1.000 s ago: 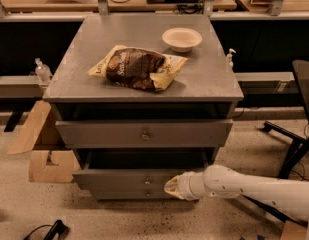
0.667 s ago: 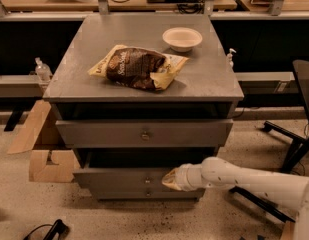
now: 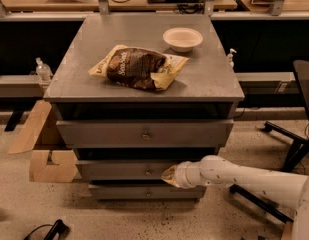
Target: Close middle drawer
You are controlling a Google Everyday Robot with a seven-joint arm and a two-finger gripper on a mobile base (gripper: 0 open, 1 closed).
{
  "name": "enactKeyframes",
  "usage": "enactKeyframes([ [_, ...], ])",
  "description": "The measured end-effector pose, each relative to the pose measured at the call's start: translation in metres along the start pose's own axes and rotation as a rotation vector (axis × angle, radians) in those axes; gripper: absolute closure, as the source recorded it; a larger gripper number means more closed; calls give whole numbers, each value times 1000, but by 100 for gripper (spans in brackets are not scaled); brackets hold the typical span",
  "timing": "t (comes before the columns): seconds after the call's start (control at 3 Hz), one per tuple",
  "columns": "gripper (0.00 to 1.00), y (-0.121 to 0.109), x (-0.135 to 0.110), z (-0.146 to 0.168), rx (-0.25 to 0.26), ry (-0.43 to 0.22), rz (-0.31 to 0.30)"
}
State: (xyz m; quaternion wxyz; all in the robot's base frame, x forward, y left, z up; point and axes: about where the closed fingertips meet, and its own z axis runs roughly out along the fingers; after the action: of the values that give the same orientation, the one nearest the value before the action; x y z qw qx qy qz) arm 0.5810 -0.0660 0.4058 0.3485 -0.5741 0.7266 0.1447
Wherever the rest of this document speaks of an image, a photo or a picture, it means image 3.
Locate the yellow foam gripper tip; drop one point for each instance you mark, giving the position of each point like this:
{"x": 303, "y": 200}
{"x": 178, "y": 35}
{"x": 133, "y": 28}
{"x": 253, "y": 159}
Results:
{"x": 182, "y": 175}

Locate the grey drawer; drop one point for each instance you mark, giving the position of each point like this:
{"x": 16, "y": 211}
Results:
{"x": 100, "y": 170}
{"x": 145, "y": 133}
{"x": 139, "y": 191}

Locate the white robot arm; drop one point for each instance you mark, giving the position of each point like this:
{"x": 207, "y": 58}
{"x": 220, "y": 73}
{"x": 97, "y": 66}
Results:
{"x": 288, "y": 189}

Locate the grey top drawer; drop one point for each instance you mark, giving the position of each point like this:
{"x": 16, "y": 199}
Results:
{"x": 145, "y": 133}

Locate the grey bottom drawer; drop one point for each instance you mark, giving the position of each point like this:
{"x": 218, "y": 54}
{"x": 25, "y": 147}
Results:
{"x": 139, "y": 191}

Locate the grey drawer cabinet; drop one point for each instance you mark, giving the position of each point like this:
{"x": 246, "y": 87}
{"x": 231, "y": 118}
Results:
{"x": 206, "y": 88}

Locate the brown yellow chip bag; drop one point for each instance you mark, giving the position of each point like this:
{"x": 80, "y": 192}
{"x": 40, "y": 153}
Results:
{"x": 139, "y": 68}

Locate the cardboard box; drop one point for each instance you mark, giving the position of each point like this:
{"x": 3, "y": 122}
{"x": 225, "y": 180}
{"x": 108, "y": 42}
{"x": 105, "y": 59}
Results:
{"x": 50, "y": 161}

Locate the small pump bottle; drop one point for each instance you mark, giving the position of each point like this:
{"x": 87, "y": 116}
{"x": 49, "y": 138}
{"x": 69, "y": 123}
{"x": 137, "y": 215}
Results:
{"x": 230, "y": 56}

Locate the white paper bowl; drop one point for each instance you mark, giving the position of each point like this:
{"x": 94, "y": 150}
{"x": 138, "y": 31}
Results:
{"x": 182, "y": 39}

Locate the clear plastic bottle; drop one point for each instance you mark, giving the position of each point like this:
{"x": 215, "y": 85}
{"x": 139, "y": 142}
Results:
{"x": 43, "y": 71}

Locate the black stand with legs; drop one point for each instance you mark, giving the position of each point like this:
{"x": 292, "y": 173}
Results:
{"x": 299, "y": 147}

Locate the wooden back table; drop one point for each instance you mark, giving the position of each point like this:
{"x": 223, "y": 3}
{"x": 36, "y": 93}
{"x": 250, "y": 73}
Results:
{"x": 90, "y": 5}

